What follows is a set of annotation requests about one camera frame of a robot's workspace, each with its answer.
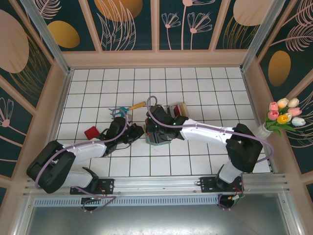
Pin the clear plastic card box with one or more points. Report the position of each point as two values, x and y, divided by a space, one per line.
170 110

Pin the grey metal sheet panel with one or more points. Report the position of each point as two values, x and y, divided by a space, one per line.
156 221

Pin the aluminium mounting rail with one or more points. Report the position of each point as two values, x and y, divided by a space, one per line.
156 184

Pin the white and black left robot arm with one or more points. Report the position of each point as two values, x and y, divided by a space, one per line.
83 151

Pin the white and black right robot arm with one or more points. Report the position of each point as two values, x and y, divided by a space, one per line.
207 138

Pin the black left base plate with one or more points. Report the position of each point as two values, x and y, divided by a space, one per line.
107 184

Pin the artificial tulip bouquet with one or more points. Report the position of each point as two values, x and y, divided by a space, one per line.
284 115

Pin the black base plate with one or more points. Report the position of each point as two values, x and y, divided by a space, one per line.
207 183
107 184

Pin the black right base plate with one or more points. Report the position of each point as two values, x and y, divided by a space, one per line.
207 183

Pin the white vase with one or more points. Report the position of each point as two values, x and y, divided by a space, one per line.
263 132

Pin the aluminium frame post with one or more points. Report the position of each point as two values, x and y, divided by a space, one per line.
261 31
49 36

